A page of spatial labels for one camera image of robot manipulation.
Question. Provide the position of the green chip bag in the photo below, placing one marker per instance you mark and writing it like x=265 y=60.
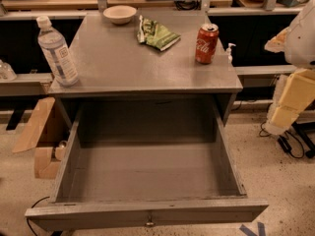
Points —
x=155 y=34

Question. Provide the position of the red coca-cola can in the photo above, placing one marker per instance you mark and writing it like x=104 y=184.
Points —
x=206 y=43

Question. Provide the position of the small metal drawer knob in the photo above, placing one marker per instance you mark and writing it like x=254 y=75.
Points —
x=150 y=223

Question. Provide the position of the grey drawer cabinet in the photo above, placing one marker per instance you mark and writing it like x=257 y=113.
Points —
x=110 y=61

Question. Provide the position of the small pump dispenser bottle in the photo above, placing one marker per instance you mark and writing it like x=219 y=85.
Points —
x=229 y=52

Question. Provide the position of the open grey top drawer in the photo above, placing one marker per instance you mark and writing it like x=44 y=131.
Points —
x=127 y=160

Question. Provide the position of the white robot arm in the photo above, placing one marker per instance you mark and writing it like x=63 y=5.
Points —
x=299 y=49

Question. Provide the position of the brown cardboard box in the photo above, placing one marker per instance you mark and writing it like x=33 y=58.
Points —
x=46 y=133

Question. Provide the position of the clear plastic object at left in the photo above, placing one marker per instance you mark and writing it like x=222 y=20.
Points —
x=6 y=72

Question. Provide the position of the white ceramic bowl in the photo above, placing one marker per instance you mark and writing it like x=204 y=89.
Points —
x=120 y=15

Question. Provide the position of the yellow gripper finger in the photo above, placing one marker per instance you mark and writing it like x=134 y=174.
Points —
x=292 y=95

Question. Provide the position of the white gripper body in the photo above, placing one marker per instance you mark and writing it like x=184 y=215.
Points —
x=301 y=41

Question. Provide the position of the clear plastic water bottle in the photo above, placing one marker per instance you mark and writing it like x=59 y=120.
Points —
x=56 y=52

